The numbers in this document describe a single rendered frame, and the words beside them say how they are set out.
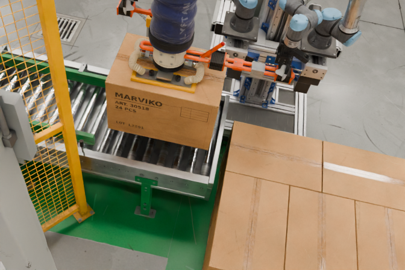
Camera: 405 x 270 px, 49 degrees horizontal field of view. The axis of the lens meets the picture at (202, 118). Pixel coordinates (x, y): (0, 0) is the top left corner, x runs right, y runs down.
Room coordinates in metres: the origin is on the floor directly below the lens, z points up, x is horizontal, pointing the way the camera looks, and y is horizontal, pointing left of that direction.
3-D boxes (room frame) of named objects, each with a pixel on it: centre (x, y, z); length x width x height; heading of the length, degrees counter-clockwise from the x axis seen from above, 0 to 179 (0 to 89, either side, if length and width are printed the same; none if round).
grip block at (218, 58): (1.68, -0.01, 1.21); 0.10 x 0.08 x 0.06; 0
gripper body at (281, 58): (1.68, -0.34, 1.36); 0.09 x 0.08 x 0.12; 90
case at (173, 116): (1.68, 0.23, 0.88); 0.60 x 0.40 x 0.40; 89
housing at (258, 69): (1.68, -0.23, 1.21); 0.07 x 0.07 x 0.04; 0
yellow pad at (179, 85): (1.58, 0.24, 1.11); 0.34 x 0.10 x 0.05; 90
